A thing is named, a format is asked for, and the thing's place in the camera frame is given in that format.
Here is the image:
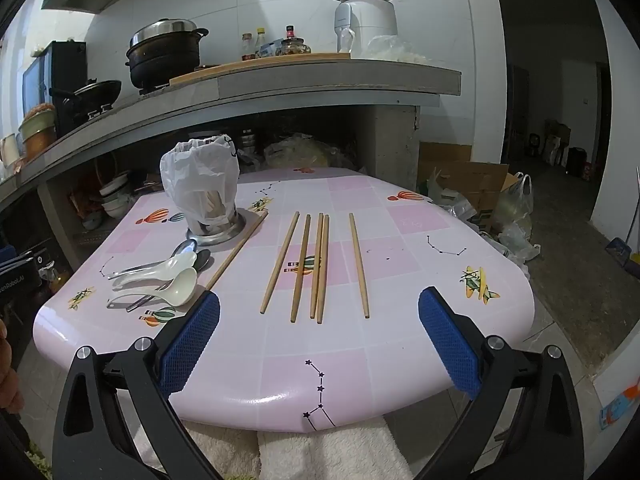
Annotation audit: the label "grey concrete counter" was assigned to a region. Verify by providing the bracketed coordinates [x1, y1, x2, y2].
[1, 58, 462, 207]

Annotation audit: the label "green brown ceramic pot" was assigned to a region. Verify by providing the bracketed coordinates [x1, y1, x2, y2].
[18, 103, 56, 160]

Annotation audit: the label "metal utensil holder cup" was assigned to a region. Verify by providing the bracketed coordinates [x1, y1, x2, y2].
[185, 133, 248, 247]

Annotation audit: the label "blue white packet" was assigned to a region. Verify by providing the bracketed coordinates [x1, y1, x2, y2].
[256, 38, 282, 58]

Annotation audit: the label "plastic bags on floor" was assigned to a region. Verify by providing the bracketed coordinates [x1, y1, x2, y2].
[434, 172, 540, 266]

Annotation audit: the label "red cap sauce bottle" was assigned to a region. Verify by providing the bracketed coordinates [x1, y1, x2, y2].
[285, 25, 296, 39]

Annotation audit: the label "white ceramic spoon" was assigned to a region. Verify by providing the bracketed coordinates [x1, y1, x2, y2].
[107, 268, 198, 307]
[112, 252, 196, 289]

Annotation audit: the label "clear plastic bag on counter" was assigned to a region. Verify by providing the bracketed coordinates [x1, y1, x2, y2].
[361, 35, 430, 65]

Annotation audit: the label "black wok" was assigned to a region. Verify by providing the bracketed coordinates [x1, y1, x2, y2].
[49, 80, 122, 116]

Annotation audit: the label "yellow item in plastic bag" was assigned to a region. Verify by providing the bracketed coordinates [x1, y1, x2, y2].
[264, 133, 349, 169]

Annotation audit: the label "white plastic bag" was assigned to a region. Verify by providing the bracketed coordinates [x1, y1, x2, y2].
[160, 134, 240, 226]

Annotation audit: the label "glass jar of pickles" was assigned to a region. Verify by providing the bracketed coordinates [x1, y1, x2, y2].
[279, 37, 311, 55]

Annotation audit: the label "wooden cutting board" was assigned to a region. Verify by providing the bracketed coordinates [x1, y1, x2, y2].
[169, 53, 350, 86]

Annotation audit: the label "white ceramic spoon back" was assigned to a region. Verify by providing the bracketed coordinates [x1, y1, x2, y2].
[112, 252, 196, 289]

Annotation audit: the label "wooden chopstick holder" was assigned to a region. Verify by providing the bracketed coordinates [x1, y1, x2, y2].
[205, 209, 269, 290]

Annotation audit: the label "person's left hand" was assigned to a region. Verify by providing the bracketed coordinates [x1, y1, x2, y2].
[0, 321, 25, 414]

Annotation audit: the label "wooden chopstick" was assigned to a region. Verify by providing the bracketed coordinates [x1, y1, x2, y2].
[316, 214, 330, 324]
[348, 212, 370, 318]
[309, 212, 324, 318]
[290, 214, 311, 324]
[259, 211, 300, 314]

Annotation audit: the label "white ceramic spoon front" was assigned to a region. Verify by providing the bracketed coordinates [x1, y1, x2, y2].
[107, 268, 198, 307]

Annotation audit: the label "cardboard box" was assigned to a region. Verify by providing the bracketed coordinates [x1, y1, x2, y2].
[416, 142, 518, 231]

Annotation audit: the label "black steamer pot with lid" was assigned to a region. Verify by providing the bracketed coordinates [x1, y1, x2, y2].
[125, 18, 208, 94]

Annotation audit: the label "small metal spoon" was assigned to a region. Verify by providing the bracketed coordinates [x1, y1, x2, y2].
[106, 249, 212, 311]

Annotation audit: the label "white towel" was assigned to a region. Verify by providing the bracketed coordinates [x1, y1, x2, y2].
[184, 417, 412, 479]

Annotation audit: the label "yellow cap bottle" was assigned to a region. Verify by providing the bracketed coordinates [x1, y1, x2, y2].
[255, 27, 266, 58]

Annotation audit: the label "stack of white bowls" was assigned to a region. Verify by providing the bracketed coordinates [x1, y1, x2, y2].
[100, 171, 134, 219]

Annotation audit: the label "white kitchen appliance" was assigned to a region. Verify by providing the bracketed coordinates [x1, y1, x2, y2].
[333, 0, 398, 58]

